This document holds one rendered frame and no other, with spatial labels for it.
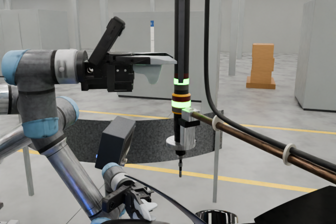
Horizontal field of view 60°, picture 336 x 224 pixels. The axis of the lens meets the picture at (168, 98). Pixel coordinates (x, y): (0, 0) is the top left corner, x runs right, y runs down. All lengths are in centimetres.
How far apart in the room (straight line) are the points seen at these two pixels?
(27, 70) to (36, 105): 7
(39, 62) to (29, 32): 990
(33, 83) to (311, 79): 623
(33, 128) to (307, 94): 626
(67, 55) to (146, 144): 199
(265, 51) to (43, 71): 809
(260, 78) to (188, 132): 804
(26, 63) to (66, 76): 8
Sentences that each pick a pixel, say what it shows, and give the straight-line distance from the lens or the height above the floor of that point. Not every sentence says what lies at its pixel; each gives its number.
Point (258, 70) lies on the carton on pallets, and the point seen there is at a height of 52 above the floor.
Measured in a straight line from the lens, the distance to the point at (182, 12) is 63.
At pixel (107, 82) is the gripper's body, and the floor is 161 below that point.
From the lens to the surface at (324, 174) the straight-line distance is 43.
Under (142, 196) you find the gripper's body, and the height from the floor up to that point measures 120.
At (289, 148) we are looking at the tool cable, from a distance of 46.
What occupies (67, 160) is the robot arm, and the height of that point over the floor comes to 131.
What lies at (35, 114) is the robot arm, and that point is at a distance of 68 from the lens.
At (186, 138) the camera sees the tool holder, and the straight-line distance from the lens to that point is 67.
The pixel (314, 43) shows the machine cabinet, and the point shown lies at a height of 140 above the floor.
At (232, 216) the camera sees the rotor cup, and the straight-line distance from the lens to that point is 83.
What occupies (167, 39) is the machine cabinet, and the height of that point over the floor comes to 143.
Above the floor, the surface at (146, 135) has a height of 81.
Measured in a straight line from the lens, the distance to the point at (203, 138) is 276.
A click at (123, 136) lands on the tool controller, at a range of 138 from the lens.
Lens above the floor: 173
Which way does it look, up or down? 14 degrees down
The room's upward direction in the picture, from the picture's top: straight up
